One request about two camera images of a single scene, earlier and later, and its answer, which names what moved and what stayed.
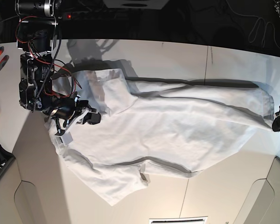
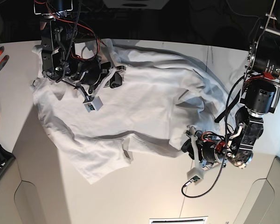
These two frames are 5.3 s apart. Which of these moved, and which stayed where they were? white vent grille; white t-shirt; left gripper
Moved: white t-shirt; left gripper
Stayed: white vent grille
